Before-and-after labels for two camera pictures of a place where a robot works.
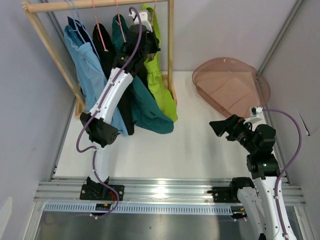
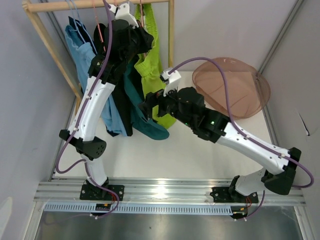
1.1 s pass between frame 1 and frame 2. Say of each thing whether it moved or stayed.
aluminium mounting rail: stayed
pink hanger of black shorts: stayed
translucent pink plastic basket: stayed
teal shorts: moved
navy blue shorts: stayed
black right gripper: moved
